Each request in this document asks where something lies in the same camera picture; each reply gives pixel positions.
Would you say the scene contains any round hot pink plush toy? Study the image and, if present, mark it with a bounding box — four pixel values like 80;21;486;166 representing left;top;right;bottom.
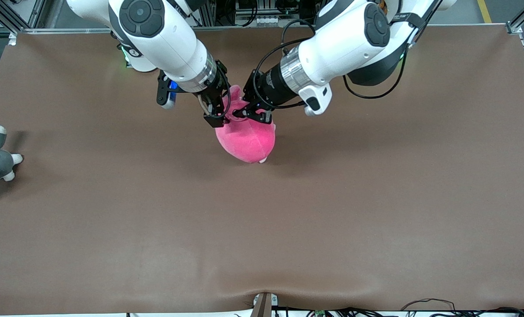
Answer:
214;85;276;164

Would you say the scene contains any white terminal block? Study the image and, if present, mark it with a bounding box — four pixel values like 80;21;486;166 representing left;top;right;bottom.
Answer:
254;15;289;27

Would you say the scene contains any black electronics box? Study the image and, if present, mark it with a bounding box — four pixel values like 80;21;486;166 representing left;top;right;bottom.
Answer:
233;0;315;16

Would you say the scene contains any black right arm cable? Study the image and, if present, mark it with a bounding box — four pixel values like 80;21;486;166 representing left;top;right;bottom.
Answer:
198;66;232;120

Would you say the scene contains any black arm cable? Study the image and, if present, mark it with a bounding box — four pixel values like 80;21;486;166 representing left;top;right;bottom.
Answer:
251;19;411;111
198;66;232;120

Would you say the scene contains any aluminium frame post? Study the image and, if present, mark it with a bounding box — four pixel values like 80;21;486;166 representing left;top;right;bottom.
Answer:
199;0;217;27

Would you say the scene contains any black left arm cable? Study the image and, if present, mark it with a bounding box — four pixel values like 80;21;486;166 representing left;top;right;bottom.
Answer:
251;19;411;111

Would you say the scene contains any aluminium table edge rail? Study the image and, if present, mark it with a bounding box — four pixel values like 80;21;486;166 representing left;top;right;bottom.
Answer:
9;24;522;47

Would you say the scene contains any metal table edge bracket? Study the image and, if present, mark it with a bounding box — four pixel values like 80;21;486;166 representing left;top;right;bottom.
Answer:
250;292;279;317

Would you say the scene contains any thin black looped cable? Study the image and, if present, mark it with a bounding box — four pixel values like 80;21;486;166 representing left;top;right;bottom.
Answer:
401;298;457;311

